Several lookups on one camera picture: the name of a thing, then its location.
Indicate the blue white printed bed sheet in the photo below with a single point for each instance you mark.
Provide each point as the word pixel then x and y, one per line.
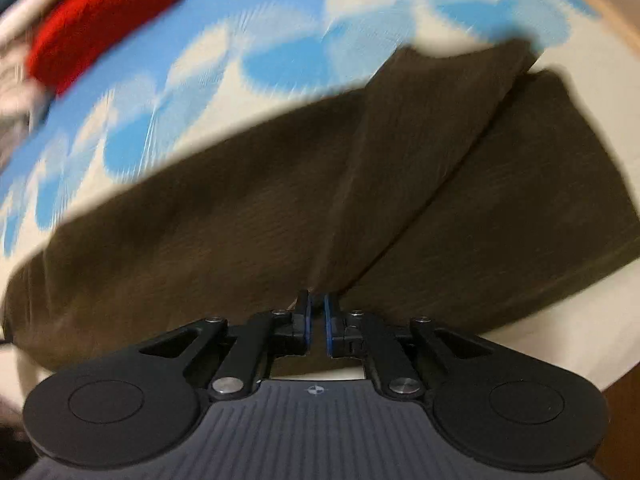
pixel 300 25

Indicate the white folded quilt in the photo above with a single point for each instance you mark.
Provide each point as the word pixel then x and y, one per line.
pixel 35 5

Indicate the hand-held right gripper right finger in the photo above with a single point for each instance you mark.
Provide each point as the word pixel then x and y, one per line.
pixel 328 327

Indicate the red folded blanket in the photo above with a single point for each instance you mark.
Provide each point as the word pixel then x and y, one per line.
pixel 100 15

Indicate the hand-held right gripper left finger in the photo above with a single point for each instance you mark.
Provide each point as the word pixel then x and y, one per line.
pixel 308 327

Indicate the white fluffy folded blanket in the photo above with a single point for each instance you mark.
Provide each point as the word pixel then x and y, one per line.
pixel 17 95

